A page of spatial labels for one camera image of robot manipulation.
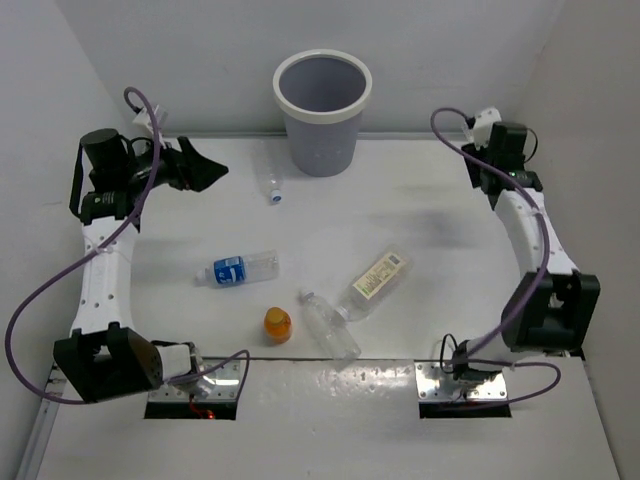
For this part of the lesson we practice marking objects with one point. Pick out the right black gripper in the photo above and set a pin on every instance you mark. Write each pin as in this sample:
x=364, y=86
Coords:
x=475, y=172

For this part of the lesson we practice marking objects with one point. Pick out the metal base plate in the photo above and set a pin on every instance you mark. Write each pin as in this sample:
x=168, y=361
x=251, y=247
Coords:
x=434, y=386
x=222, y=385

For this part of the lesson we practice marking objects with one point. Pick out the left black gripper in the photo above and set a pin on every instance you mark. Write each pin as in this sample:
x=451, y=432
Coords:
x=188, y=169

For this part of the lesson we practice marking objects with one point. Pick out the clear bottle cream label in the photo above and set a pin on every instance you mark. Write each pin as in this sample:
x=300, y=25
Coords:
x=378, y=281

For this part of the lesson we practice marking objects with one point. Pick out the grey plastic waste bin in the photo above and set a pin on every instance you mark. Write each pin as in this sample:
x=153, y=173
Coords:
x=322, y=94

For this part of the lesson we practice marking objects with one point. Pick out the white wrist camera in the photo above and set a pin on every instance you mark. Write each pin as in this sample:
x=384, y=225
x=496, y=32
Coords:
x=143, y=118
x=479, y=126

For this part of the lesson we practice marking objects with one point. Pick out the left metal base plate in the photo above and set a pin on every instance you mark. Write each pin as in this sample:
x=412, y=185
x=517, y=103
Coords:
x=222, y=385

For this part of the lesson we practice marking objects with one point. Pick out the clear bottle blue-white cap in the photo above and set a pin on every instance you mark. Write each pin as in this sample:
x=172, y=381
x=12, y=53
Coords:
x=266, y=173

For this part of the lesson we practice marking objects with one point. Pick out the blue label Pocari bottle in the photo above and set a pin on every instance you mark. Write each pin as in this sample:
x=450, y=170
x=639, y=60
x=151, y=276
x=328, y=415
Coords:
x=239, y=270

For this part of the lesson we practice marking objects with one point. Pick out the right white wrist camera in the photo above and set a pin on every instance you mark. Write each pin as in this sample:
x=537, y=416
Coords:
x=479, y=126

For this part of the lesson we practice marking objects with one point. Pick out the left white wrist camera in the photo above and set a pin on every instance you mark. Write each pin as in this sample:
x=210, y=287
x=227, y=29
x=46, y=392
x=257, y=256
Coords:
x=143, y=118

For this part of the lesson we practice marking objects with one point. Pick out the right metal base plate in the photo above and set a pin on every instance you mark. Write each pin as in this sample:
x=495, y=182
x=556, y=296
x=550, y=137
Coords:
x=434, y=386

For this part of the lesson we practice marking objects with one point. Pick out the clear ribbed unlabelled bottle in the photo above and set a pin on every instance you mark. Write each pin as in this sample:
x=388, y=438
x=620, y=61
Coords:
x=327, y=328

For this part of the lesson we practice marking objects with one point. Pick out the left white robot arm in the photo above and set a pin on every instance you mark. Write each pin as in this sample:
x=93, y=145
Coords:
x=104, y=357

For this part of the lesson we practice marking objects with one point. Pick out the small orange bottle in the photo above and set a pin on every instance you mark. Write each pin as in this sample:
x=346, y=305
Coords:
x=277, y=325

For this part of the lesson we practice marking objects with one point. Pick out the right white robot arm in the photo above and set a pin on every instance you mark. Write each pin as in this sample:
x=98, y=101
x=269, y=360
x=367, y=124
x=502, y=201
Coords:
x=551, y=308

